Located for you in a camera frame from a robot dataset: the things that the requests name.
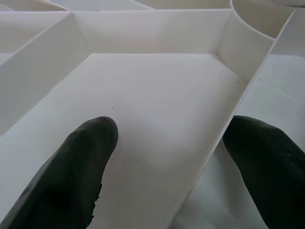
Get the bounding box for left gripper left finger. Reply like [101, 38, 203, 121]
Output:
[0, 116, 119, 229]

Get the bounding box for white plastic table top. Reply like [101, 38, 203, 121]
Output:
[0, 0, 297, 229]

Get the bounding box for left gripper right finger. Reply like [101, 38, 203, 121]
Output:
[223, 115, 305, 229]

